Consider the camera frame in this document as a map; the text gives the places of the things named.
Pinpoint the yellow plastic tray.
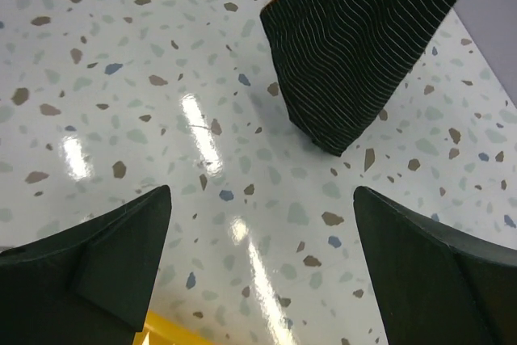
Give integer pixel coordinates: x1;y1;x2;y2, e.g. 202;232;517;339
132;310;213;345

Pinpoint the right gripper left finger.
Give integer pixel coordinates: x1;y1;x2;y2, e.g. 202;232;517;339
1;185;172;344

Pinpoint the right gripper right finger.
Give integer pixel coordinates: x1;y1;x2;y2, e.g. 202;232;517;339
353;187;516;344

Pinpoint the black pinstriped underwear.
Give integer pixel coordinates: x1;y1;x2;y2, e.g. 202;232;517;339
260;0;457;156

